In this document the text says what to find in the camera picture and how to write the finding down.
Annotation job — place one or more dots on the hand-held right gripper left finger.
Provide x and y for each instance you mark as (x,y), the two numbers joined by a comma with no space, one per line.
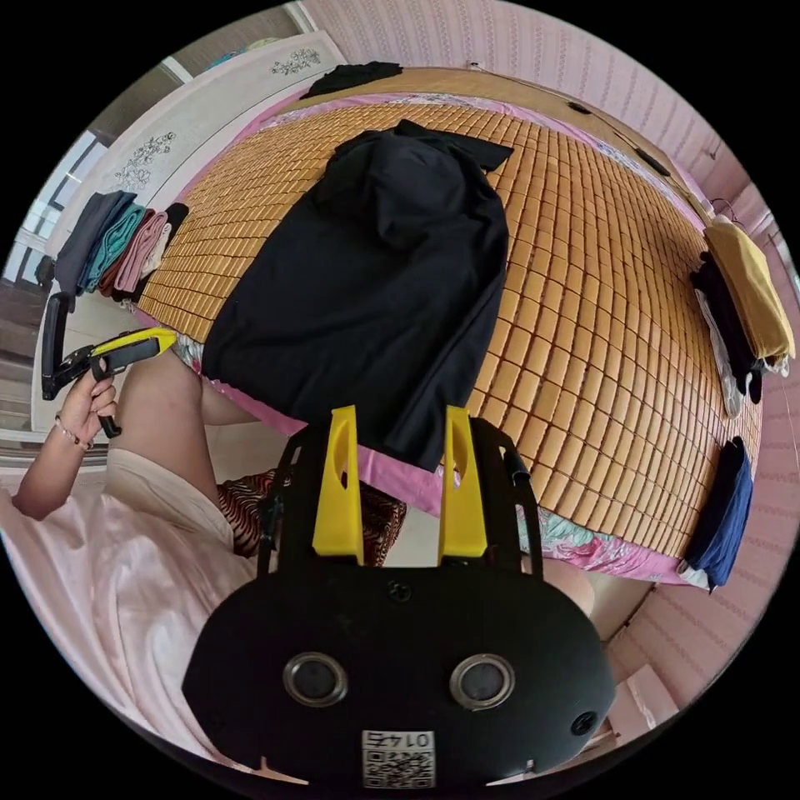
(337,494)

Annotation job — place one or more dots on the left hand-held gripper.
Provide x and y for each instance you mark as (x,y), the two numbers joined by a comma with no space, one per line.
(80,364)

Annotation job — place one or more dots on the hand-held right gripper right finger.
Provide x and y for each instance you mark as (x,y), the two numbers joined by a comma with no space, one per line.
(464,494)

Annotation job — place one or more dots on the person's left forearm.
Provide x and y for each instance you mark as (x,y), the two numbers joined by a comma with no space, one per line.
(50,469)

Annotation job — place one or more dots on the black long sleeve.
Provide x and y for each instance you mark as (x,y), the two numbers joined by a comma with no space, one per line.
(362,300)

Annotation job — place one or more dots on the person's left hand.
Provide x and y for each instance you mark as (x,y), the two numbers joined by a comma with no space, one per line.
(89,406)

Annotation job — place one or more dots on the pile of folded clothes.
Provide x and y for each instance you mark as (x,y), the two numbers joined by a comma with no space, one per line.
(119,250)

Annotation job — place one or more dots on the window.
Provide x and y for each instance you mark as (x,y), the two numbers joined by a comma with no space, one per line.
(56,187)

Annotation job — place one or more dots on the bed with woven mat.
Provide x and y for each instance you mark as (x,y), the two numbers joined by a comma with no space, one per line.
(594,312)

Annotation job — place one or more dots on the person's body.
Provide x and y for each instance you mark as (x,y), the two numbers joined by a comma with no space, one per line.
(125,594)

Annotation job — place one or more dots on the white cupboard with flower print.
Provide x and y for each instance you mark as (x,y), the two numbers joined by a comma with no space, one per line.
(206,119)

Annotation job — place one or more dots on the pile of navy clothes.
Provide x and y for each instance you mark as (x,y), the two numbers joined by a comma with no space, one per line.
(725,519)

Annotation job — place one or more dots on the black garment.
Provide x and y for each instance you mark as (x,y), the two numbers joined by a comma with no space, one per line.
(350,78)

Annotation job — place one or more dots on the pile of clothes with yellow garment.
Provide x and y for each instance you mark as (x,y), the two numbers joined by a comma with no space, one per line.
(747,294)

